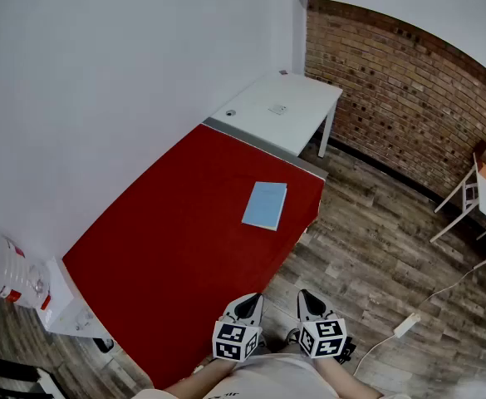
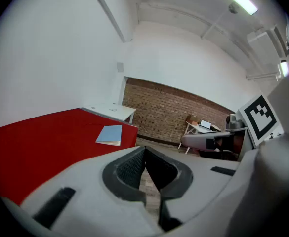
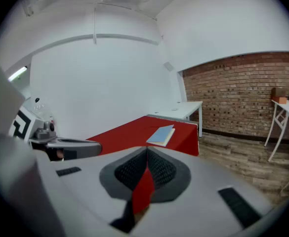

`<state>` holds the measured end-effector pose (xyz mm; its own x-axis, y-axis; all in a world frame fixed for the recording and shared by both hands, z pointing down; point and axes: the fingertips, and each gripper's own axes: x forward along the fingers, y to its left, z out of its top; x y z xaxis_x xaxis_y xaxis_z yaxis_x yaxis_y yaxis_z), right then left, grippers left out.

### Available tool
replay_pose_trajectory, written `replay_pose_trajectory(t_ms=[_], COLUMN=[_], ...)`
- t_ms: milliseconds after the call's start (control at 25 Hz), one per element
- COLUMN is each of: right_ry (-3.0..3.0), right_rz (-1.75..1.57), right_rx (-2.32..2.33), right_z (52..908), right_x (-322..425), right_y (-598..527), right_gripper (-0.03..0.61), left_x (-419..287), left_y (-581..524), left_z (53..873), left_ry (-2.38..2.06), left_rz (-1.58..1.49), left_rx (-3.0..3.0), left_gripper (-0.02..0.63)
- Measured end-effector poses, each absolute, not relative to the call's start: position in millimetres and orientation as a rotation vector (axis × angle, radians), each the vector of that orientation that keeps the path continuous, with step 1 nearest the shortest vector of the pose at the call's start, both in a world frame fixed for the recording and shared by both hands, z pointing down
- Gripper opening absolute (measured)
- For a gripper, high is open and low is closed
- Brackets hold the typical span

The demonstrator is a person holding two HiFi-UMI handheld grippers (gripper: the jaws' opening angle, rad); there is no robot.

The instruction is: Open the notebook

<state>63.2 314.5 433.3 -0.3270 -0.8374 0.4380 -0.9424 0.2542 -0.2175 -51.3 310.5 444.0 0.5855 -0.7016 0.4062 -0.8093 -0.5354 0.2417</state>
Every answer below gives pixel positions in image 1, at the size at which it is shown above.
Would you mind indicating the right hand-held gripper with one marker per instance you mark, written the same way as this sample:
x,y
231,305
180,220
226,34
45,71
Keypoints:
x,y
323,338

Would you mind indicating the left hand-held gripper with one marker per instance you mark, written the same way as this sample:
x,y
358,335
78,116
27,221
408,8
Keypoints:
x,y
236,341

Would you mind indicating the light blue notebook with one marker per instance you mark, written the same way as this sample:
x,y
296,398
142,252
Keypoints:
x,y
265,204

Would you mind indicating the person's right forearm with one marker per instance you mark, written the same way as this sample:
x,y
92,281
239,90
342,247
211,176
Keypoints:
x,y
346,378

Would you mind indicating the person's left forearm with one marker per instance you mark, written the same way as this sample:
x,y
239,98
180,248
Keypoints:
x,y
197,382

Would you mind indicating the person's right shoe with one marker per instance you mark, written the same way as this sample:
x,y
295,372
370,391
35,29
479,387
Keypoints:
x,y
347,349

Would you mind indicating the person's white shirt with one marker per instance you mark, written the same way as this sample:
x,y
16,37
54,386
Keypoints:
x,y
276,378

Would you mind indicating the red table cover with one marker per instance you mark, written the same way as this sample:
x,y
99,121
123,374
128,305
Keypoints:
x,y
184,239

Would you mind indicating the white power strip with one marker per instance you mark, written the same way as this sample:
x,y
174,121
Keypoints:
x,y
406,325

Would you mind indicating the black table foot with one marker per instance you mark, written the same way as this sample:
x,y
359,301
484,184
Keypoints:
x,y
104,345

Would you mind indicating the white chair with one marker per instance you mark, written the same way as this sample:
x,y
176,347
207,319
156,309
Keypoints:
x,y
460,206

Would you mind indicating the white jug stand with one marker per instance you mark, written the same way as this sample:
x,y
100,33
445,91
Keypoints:
x,y
66,306

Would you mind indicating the small white flat object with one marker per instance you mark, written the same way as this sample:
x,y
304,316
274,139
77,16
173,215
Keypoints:
x,y
277,109

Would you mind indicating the white desk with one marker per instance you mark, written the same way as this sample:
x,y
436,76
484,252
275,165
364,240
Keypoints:
x,y
284,98

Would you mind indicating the large clear water jug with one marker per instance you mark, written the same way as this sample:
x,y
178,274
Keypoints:
x,y
6,268

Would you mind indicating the black chair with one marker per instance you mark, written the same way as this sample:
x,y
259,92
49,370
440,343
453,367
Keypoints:
x,y
10,378

